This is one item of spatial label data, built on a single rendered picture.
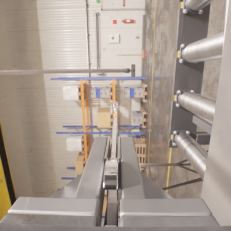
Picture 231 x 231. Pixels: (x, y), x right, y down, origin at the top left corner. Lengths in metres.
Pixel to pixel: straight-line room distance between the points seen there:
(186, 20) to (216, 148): 1.05
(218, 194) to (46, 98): 10.06
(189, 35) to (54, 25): 9.14
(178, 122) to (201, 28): 0.64
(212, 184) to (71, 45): 9.51
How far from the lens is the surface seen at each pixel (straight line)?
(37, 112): 10.64
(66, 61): 9.67
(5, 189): 8.65
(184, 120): 1.30
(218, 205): 0.32
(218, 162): 0.30
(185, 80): 1.24
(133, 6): 9.72
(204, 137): 1.38
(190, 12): 1.27
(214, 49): 0.85
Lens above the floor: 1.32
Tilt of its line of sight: 1 degrees up
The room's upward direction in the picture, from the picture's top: 90 degrees counter-clockwise
